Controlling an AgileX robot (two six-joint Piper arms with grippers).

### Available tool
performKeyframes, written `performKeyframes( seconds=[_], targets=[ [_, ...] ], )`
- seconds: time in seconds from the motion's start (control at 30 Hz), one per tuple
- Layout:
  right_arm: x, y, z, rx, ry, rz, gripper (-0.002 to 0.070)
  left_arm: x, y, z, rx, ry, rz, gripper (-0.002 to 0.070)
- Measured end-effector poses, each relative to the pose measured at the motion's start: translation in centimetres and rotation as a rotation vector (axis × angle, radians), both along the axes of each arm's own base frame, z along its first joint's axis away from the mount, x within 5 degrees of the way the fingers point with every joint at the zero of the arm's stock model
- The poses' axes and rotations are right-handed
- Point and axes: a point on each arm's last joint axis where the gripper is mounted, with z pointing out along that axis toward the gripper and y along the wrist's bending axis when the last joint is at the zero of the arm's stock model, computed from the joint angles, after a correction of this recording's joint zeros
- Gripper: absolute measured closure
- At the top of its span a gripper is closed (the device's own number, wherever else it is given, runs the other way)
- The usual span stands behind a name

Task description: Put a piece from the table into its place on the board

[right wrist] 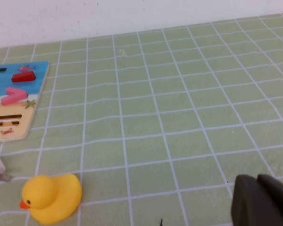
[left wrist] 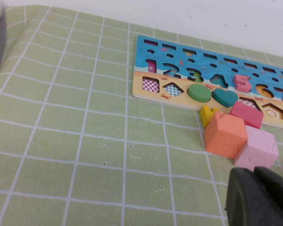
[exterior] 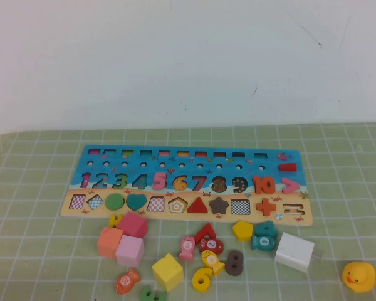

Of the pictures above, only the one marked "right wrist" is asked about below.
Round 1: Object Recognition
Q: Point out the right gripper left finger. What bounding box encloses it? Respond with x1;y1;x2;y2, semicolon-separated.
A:
230;174;283;226

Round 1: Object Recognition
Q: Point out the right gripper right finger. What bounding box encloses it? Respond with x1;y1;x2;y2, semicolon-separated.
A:
257;173;283;226

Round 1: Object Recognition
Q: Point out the blue number puzzle board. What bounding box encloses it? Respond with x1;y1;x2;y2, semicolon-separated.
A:
0;61;50;143

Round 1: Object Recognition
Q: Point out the pink greater-than puzzle piece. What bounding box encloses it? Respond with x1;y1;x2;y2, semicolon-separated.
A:
0;86;29;106

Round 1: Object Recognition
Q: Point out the red rectangle puzzle piece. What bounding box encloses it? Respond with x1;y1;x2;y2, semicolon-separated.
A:
11;70;36;83

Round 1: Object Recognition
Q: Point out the green checkered tablecloth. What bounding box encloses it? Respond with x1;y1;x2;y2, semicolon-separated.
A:
0;11;283;226

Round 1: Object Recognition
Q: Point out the yellow rubber duck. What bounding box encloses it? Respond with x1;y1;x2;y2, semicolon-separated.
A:
19;173;83;225

